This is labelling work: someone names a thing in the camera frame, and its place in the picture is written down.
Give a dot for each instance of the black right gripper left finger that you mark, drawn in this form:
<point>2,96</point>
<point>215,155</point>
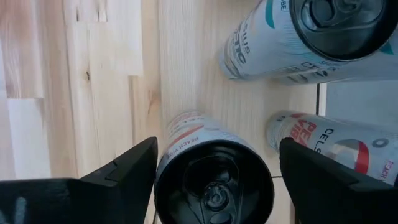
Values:
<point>93,199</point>

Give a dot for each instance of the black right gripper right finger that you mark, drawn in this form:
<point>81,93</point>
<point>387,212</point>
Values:
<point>326,199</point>

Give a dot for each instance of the white can black lid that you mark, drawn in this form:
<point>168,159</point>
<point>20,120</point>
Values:
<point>214,186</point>
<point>342,146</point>
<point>367,70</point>
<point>264,40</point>

